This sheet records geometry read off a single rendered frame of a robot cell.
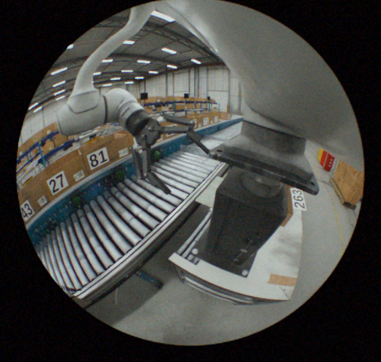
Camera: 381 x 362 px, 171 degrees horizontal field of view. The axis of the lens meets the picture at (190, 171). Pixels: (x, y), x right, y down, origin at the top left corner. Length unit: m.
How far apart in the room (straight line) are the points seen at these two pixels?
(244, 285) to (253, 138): 0.49
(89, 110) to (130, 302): 1.38
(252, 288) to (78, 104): 0.79
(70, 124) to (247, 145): 0.41
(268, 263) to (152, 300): 1.01
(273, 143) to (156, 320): 1.36
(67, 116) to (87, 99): 0.07
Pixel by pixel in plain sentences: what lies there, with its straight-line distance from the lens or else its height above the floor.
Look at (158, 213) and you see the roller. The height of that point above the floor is 0.75.
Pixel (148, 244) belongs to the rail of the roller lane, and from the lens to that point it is 0.59.
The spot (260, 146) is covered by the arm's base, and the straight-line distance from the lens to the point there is 0.22.
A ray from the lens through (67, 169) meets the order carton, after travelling 0.91.
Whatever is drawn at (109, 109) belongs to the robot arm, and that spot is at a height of 1.26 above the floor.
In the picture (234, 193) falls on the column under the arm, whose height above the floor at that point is 1.08.
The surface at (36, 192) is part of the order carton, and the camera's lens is 0.99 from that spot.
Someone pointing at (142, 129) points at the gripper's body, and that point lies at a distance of 0.36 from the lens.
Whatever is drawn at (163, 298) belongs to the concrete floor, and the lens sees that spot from 1.27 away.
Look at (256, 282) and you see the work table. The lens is 0.56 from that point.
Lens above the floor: 1.25
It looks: 31 degrees down
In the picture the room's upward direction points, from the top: straight up
